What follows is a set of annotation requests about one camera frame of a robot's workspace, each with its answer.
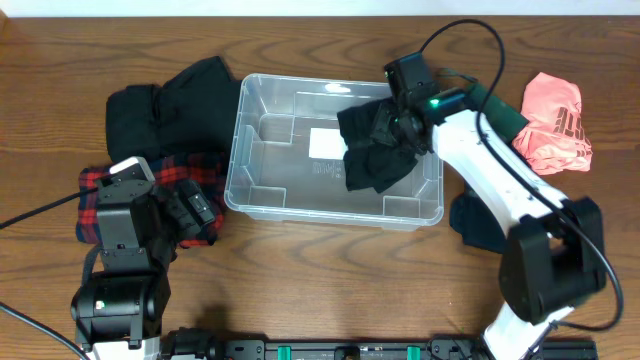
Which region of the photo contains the pink printed t-shirt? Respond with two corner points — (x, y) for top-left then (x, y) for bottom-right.
(512, 72), (593, 176)

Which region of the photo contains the clear plastic storage container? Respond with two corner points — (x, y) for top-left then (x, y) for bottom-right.
(224, 73), (444, 231)

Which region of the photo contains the dark navy garment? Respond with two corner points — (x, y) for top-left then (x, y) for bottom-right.
(337, 98), (418, 194)

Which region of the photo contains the large black garment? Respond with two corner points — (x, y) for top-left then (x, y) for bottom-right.
(105, 56), (241, 163)

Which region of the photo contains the white label in container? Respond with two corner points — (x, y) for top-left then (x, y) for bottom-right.
(308, 128), (347, 160)

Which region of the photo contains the black garment with tape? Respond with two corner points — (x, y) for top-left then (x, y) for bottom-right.
(449, 182), (506, 254)

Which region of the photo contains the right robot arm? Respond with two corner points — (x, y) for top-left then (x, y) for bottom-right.
(372, 52), (615, 359)

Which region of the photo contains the red navy plaid shirt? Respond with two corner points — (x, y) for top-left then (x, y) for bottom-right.
(76, 153), (228, 249)

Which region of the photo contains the left black cable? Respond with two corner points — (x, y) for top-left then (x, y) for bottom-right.
(0, 187), (100, 231)

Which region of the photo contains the dark green garment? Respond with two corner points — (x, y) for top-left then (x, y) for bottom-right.
(437, 68), (529, 144)

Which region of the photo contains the black cable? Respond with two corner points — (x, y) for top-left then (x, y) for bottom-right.
(0, 187), (100, 231)
(418, 18), (625, 332)

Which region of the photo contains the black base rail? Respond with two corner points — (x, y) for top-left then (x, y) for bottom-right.
(164, 327), (599, 360)

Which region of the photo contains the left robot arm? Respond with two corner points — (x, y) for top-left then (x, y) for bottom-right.
(71, 179), (214, 354)

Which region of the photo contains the right black cable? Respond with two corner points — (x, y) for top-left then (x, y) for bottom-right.
(418, 18), (625, 332)

